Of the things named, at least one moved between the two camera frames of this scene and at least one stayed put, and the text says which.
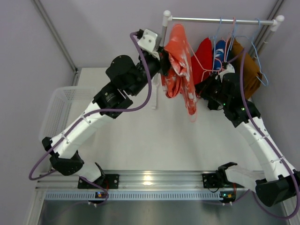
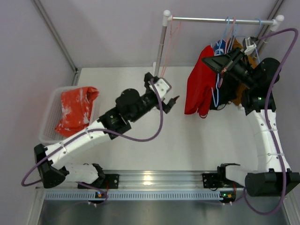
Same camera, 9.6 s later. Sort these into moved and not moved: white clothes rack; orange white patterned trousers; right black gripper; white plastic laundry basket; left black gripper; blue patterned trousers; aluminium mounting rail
Moved: left black gripper; orange white patterned trousers; right black gripper
Not moved: blue patterned trousers; aluminium mounting rail; white clothes rack; white plastic laundry basket
